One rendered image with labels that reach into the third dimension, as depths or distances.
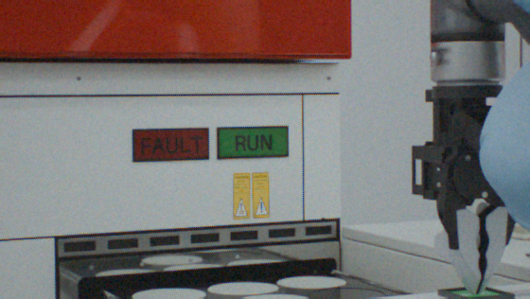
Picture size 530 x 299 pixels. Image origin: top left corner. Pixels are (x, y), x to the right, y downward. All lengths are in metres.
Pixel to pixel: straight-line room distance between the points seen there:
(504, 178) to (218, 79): 0.97
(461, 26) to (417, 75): 2.43
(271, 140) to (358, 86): 1.78
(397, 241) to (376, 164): 1.90
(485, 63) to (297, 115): 0.61
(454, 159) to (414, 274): 0.45
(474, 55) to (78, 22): 0.61
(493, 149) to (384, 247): 0.91
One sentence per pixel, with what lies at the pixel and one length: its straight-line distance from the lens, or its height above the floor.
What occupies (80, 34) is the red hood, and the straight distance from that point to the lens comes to 1.48.
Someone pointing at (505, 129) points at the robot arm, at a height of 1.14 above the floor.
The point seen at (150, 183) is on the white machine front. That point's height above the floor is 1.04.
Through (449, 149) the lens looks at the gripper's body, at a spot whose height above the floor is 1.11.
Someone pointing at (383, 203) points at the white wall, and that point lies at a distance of 3.45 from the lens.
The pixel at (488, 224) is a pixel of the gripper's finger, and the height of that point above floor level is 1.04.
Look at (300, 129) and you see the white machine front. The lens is 1.65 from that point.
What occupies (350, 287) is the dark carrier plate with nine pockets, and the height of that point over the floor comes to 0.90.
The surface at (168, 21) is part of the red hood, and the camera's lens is 1.52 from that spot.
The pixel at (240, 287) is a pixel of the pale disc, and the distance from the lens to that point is 1.52.
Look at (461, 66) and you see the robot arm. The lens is 1.08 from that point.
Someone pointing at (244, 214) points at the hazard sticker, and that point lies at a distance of 1.62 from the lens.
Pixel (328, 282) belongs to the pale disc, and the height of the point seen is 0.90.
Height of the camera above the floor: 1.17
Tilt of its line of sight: 3 degrees down
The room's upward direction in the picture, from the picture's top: 1 degrees counter-clockwise
